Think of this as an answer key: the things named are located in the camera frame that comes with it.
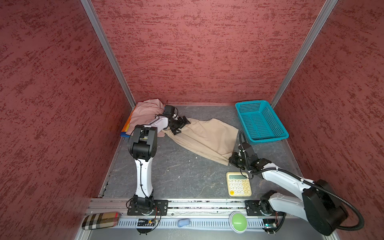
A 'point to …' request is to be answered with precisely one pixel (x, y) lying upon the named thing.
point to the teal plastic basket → (260, 122)
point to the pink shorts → (144, 113)
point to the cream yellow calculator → (237, 184)
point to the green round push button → (238, 222)
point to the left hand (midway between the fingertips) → (186, 128)
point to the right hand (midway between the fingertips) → (227, 161)
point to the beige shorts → (210, 138)
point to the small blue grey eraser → (182, 222)
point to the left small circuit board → (146, 222)
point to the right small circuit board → (270, 225)
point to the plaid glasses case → (101, 220)
